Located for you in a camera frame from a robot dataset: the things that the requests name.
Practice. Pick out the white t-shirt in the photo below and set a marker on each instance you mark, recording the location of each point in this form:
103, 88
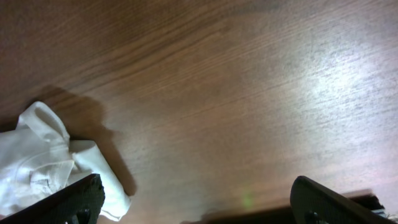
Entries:
38, 159

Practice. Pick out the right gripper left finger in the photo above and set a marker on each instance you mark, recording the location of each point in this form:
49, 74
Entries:
80, 202

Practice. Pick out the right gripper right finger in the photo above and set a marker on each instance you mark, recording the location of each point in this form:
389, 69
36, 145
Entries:
312, 202

